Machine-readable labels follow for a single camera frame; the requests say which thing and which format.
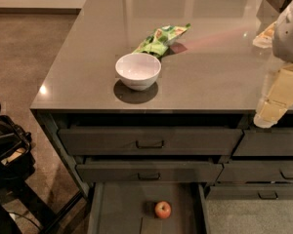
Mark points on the open bottom left drawer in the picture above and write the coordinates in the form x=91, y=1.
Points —
x=128, y=208

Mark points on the top left drawer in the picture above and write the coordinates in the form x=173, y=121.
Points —
x=149, y=140

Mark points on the middle left drawer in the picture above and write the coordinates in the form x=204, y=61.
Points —
x=149, y=170

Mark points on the middle right drawer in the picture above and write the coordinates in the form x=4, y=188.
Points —
x=257, y=171

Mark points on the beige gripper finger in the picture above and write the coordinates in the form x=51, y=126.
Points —
x=264, y=39
x=277, y=97

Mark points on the bottom right drawer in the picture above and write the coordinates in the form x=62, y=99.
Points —
x=251, y=192

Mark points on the grey counter cabinet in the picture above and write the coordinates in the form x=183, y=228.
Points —
x=175, y=91

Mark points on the red apple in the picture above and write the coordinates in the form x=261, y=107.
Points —
x=162, y=209

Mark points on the green snack bag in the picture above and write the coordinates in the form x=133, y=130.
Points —
x=159, y=41

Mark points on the top right drawer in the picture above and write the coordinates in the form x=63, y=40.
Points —
x=270, y=142

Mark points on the white bowl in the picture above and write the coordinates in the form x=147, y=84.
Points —
x=138, y=71

